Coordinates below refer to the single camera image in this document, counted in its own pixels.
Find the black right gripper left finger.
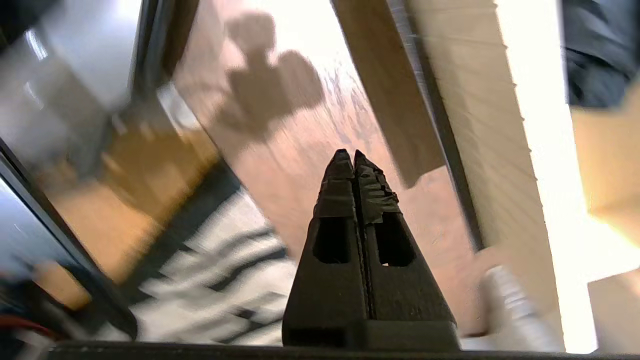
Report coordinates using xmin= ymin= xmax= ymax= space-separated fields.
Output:
xmin=282 ymin=149 xmax=370 ymax=349

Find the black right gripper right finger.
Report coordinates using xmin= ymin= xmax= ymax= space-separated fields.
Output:
xmin=354 ymin=150 xmax=461 ymax=349

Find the cream ribbed drawer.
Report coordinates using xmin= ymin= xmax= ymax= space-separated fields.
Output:
xmin=387 ymin=0 xmax=566 ymax=346

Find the white ribbed cabinet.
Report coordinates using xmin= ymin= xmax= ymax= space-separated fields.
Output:
xmin=405 ymin=0 xmax=601 ymax=353

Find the black white striped rug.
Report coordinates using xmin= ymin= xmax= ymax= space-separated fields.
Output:
xmin=95 ymin=187 xmax=301 ymax=347

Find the black flat television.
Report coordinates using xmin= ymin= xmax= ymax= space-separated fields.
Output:
xmin=561 ymin=0 xmax=640 ymax=110

